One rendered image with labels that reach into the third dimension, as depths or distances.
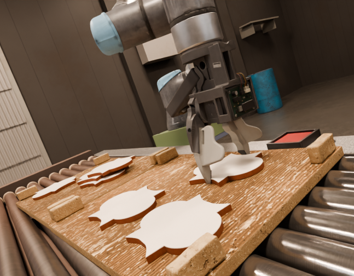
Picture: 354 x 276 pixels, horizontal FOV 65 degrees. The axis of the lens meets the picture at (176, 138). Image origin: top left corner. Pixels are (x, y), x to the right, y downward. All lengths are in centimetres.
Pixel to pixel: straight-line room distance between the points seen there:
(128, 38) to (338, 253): 46
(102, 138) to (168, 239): 410
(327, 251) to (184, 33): 32
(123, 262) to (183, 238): 8
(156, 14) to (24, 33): 396
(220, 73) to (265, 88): 585
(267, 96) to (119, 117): 324
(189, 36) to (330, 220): 30
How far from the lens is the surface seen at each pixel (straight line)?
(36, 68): 432
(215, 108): 44
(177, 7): 44
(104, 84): 456
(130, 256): 36
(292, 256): 32
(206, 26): 44
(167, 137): 118
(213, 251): 27
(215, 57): 42
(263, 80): 626
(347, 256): 29
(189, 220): 35
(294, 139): 60
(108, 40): 56
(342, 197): 39
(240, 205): 37
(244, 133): 51
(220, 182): 44
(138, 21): 55
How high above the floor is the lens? 110
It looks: 9 degrees down
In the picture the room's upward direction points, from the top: 20 degrees counter-clockwise
